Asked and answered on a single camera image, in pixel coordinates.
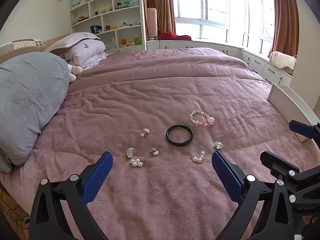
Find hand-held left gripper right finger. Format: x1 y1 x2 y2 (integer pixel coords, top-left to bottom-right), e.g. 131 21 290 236
211 151 304 240

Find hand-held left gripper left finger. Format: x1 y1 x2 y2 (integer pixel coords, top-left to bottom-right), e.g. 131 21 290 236
29 151 113 240

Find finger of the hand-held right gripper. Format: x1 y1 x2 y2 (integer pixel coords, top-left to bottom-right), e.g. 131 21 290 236
289 120 320 140
260 151 304 181

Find white box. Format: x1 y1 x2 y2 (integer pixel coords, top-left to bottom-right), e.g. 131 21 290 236
267 83 320 143

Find colourful beaded bracelet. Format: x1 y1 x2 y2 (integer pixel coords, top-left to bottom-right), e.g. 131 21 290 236
188 109 215 127

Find dark green bangle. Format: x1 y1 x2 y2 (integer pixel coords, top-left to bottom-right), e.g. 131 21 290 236
165 124 194 146

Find white plush pillow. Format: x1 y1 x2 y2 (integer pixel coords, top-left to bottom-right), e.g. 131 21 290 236
269 51 297 71

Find pale pillow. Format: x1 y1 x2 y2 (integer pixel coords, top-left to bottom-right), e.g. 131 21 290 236
0 152 13 174

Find white plush toy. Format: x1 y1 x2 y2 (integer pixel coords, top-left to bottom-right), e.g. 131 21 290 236
67 64 83 83

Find grey pillow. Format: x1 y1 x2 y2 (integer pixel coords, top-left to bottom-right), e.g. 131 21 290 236
0 51 70 166

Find pink fleece blanket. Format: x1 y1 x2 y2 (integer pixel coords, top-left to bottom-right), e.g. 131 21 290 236
0 47 320 240

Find brown curtain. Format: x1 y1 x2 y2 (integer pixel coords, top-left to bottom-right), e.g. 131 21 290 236
145 0 177 39
268 0 300 58

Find white window seat cabinets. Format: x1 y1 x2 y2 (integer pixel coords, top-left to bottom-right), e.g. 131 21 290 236
146 39 293 87

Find folded lilac quilt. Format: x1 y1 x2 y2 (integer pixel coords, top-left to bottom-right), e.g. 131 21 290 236
60 40 109 70

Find lilac pillow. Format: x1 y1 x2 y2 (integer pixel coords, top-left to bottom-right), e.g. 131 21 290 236
46 32 101 52

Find beige headboard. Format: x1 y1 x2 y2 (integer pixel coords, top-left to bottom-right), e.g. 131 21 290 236
0 34 73 64

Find red cloth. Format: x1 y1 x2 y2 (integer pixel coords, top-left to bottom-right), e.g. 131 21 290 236
160 31 192 41

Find white framed bay window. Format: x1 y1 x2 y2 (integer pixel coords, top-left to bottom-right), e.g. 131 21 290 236
172 0 275 55

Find patchwork cloth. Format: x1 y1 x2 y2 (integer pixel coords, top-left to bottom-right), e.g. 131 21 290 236
0 39 45 55

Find white bookshelf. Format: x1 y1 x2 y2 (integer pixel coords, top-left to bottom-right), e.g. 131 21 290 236
68 0 147 52

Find pink air purifier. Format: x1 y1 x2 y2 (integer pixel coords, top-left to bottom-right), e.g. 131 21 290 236
147 7 158 40

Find rows of small toy figures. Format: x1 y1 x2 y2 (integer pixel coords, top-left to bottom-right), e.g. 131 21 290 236
71 0 142 48

